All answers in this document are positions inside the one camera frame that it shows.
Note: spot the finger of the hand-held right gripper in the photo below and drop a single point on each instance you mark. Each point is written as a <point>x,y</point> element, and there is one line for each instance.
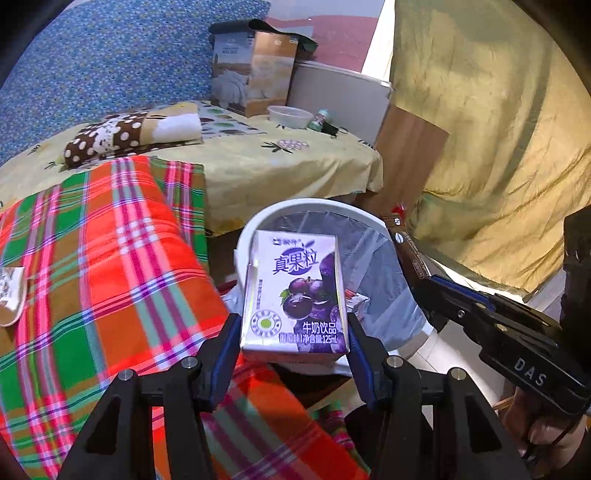
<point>461,295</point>
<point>448,318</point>

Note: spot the wooden board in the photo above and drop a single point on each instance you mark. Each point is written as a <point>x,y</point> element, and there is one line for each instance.
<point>406,157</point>

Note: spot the white trash bin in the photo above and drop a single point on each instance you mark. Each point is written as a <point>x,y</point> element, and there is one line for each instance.
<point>383,277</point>

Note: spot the small black object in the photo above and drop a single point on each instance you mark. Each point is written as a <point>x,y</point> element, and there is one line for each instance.
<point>334,128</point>

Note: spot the brown polka dot pillow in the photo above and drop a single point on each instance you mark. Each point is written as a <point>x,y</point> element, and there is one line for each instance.
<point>106,138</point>

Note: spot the person's right hand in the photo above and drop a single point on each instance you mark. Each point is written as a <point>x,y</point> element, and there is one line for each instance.
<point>531,429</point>

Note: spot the blue floral headboard cover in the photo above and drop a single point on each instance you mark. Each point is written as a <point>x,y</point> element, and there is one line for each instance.
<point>115,60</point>

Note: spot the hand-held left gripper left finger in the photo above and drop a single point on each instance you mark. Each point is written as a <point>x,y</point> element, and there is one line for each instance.
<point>221,360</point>

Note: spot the white fridge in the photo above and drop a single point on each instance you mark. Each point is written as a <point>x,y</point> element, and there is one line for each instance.
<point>337,97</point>

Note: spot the patterned white paper wrapper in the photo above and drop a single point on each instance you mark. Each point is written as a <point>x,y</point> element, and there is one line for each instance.
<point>11,295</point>

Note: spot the small green bottle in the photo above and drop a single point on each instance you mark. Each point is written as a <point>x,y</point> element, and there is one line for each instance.
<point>318,120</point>

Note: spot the purple milk carton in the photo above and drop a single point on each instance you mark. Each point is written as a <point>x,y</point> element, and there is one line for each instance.
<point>295,295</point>

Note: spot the plaid blanket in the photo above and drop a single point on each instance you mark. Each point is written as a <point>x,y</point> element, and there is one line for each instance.
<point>115,277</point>

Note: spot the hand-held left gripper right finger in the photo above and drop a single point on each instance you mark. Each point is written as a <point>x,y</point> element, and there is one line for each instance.
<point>362,364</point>

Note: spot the yellow curtain cloth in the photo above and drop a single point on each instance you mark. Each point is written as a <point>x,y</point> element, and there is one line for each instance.
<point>485,138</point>

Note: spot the printed gift box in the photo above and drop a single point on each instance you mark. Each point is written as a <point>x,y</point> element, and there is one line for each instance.
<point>268,74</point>

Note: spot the clear plastic bowl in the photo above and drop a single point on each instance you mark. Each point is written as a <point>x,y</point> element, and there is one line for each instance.
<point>290,117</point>

